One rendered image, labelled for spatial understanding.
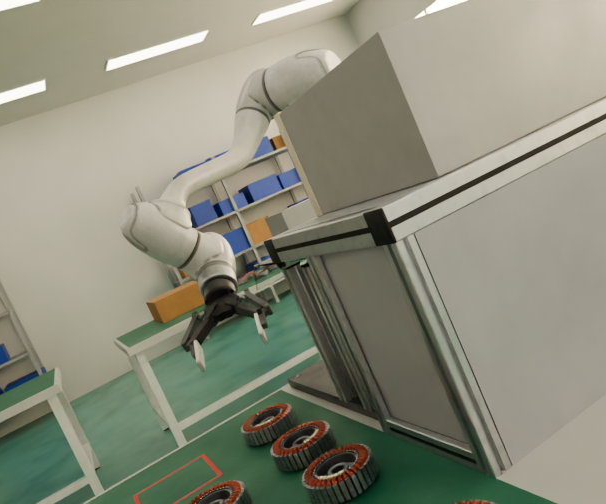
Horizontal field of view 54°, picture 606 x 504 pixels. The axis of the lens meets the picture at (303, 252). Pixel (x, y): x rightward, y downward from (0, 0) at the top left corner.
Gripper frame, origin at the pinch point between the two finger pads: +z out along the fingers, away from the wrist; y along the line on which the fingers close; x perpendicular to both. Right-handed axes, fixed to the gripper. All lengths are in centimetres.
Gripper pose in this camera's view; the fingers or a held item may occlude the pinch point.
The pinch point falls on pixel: (231, 349)
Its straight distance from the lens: 122.2
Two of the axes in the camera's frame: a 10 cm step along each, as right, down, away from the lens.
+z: 2.3, 5.2, -8.2
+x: -3.3, -7.5, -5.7
